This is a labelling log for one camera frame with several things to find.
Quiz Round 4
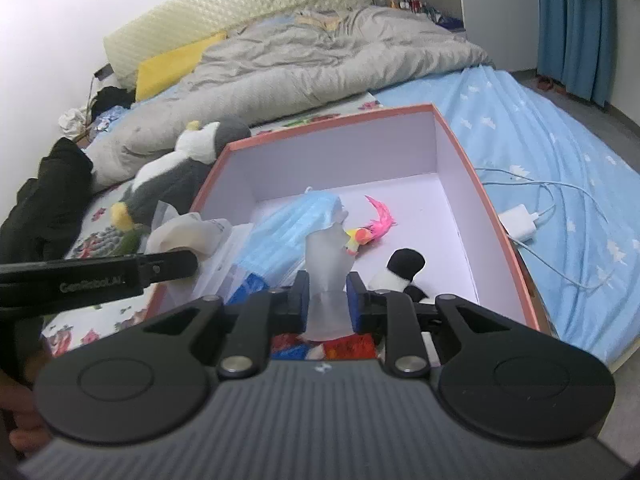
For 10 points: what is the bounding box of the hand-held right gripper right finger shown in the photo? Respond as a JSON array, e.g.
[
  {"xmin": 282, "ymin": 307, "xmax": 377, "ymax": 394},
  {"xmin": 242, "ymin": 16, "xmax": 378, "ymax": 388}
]
[{"xmin": 346, "ymin": 271, "xmax": 517, "ymax": 378}]

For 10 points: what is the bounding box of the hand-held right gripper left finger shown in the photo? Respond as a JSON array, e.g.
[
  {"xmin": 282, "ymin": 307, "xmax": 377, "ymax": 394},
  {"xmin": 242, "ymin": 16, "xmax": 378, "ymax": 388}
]
[{"xmin": 129, "ymin": 270, "xmax": 311, "ymax": 378}]

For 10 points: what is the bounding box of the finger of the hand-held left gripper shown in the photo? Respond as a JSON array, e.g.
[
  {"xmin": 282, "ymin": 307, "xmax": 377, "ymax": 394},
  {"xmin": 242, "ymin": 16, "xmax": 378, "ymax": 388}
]
[{"xmin": 139, "ymin": 250, "xmax": 199, "ymax": 287}]

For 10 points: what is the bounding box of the red foil packet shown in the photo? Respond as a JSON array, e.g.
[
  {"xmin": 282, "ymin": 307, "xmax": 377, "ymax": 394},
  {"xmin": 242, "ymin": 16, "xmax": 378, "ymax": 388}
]
[{"xmin": 324, "ymin": 334, "xmax": 377, "ymax": 360}]

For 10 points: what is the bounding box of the clear plastic bag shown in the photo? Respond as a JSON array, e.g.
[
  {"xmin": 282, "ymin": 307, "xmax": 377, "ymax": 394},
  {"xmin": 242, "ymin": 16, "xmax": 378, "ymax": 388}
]
[{"xmin": 305, "ymin": 210, "xmax": 354, "ymax": 342}]

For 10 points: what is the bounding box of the small panda plush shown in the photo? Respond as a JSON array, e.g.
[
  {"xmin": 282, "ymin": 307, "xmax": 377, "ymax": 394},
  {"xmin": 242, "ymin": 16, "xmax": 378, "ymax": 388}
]
[{"xmin": 370, "ymin": 248, "xmax": 441, "ymax": 306}]

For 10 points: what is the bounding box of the blue face mask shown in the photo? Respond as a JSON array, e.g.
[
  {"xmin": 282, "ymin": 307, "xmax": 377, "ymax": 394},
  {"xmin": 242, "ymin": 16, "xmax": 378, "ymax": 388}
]
[{"xmin": 235, "ymin": 191, "xmax": 346, "ymax": 281}]

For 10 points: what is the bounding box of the pink cardboard shoebox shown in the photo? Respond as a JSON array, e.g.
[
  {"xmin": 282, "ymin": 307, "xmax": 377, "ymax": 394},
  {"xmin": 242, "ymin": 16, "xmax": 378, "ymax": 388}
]
[{"xmin": 142, "ymin": 103, "xmax": 553, "ymax": 361}]

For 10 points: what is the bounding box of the person's left hand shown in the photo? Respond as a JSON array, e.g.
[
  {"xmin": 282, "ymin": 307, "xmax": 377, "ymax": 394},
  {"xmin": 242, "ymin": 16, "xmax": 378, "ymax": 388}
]
[{"xmin": 0, "ymin": 379, "xmax": 50, "ymax": 455}]

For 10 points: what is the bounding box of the green plush stem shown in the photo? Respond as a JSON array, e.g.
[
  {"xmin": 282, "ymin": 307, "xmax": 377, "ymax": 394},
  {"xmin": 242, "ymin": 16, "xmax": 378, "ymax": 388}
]
[{"xmin": 117, "ymin": 225, "xmax": 147, "ymax": 254}]

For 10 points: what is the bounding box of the grey white penguin plush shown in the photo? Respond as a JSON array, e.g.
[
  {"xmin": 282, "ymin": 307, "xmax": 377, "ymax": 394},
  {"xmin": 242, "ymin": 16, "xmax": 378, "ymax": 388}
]
[{"xmin": 111, "ymin": 119, "xmax": 251, "ymax": 241}]

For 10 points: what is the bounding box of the black clothing pile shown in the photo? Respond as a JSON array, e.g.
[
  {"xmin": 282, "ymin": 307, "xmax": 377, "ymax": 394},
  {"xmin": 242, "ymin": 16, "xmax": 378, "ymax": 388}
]
[{"xmin": 0, "ymin": 137, "xmax": 94, "ymax": 263}]

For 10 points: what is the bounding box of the crumpled white cloth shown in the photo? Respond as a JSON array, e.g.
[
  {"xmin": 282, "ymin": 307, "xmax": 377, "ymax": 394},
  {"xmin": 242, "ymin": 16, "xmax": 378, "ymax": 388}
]
[{"xmin": 59, "ymin": 107, "xmax": 91, "ymax": 137}]

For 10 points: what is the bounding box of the small black garment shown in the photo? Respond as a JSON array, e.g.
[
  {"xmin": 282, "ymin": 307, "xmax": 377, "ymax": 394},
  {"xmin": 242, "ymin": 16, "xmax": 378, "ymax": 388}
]
[{"xmin": 92, "ymin": 86, "xmax": 136, "ymax": 113}]

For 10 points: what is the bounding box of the white charger adapter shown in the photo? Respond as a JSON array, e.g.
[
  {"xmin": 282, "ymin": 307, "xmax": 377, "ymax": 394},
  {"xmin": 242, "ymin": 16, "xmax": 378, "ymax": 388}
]
[{"xmin": 499, "ymin": 204, "xmax": 539, "ymax": 241}]

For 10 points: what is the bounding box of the yellow pillow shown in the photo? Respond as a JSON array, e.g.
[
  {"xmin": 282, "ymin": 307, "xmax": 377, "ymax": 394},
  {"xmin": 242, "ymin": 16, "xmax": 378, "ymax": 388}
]
[{"xmin": 135, "ymin": 31, "xmax": 228, "ymax": 102}]

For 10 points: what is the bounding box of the grey duvet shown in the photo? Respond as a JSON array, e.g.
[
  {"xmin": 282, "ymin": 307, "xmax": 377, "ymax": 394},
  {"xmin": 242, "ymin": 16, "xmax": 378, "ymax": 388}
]
[{"xmin": 90, "ymin": 6, "xmax": 493, "ymax": 191}]

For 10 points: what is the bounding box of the light blue bed sheet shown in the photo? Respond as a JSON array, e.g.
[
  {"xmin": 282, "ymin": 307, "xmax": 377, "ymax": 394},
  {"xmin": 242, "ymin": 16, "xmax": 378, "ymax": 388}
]
[{"xmin": 95, "ymin": 65, "xmax": 640, "ymax": 376}]

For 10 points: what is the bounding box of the cream padded headboard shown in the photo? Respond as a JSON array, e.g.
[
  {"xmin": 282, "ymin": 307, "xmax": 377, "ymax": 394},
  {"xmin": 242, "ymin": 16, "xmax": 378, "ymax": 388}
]
[{"xmin": 103, "ymin": 0, "xmax": 373, "ymax": 90}]

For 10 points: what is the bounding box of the grey white wardrobe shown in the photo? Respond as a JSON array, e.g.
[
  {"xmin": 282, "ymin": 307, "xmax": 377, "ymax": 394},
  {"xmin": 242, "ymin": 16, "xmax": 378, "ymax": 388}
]
[{"xmin": 365, "ymin": 0, "xmax": 541, "ymax": 72}]

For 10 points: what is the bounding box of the blue curtain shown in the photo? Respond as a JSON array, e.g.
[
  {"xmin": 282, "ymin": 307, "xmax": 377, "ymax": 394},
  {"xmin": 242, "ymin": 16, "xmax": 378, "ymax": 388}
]
[{"xmin": 537, "ymin": 0, "xmax": 640, "ymax": 111}]

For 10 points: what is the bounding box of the white charging cable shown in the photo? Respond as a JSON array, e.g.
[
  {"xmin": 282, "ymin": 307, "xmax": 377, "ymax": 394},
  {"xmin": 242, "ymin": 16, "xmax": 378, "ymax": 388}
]
[{"xmin": 475, "ymin": 167, "xmax": 617, "ymax": 291}]

